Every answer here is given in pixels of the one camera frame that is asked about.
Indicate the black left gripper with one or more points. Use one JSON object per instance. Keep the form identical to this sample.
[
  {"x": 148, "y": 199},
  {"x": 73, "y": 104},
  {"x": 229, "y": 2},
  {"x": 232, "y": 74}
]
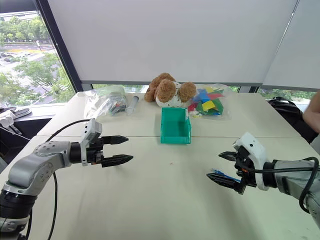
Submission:
[{"x": 96, "y": 152}]

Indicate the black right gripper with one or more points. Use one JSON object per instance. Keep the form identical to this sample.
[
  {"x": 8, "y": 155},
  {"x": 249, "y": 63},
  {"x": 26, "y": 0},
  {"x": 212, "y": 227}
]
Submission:
[{"x": 246, "y": 170}]

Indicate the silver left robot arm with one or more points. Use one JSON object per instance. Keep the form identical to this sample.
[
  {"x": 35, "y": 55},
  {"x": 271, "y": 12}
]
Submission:
[{"x": 30, "y": 167}]

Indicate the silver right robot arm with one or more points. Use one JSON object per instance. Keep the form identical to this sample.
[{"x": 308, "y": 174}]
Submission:
[{"x": 290, "y": 183}]

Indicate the clear plastic syringe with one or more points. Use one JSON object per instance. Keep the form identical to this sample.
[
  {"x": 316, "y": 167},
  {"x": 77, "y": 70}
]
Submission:
[{"x": 132, "y": 105}]

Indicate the clear bag of small parts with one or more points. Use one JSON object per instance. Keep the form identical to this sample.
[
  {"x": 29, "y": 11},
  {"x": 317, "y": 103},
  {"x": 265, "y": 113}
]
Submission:
[{"x": 110, "y": 100}]

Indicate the green plastic bin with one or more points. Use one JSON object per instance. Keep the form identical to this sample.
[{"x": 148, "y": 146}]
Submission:
[{"x": 175, "y": 127}]

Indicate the clear bag of colourful pieces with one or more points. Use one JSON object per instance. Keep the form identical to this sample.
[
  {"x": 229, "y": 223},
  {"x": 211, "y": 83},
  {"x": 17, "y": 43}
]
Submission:
[{"x": 210, "y": 102}]

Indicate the brown teddy bear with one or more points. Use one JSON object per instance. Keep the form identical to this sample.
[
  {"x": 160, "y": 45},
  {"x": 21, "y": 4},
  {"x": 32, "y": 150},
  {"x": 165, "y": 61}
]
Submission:
[{"x": 165, "y": 88}]

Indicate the black backpack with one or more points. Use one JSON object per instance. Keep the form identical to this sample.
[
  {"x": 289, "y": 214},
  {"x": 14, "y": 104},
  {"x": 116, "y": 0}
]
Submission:
[{"x": 290, "y": 112}]

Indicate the black flat object on sill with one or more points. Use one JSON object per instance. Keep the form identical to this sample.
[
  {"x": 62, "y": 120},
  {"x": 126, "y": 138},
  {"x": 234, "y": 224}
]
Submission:
[{"x": 22, "y": 112}]

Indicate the white crumpled object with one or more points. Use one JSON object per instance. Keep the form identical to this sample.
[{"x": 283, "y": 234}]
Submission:
[{"x": 6, "y": 120}]

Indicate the large white roller blind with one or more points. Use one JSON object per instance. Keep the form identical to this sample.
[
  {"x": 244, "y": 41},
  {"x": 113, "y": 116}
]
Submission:
[{"x": 175, "y": 37}]

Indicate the narrow white roller blind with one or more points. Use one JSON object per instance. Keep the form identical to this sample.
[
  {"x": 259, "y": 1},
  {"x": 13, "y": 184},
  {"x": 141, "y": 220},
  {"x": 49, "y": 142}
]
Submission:
[{"x": 300, "y": 55}]

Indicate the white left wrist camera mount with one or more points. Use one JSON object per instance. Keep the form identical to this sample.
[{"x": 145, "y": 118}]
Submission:
[{"x": 91, "y": 132}]

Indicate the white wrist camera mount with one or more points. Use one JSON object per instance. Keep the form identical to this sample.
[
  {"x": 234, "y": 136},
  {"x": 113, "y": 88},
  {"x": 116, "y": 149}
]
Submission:
[
  {"x": 255, "y": 147},
  {"x": 91, "y": 132}
]

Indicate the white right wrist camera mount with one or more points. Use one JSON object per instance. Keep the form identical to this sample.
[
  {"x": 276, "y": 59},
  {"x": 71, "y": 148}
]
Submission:
[{"x": 255, "y": 147}]

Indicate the dark window frame post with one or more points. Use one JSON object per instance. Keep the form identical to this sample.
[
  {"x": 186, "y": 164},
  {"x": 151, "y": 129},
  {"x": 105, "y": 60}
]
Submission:
[{"x": 60, "y": 47}]

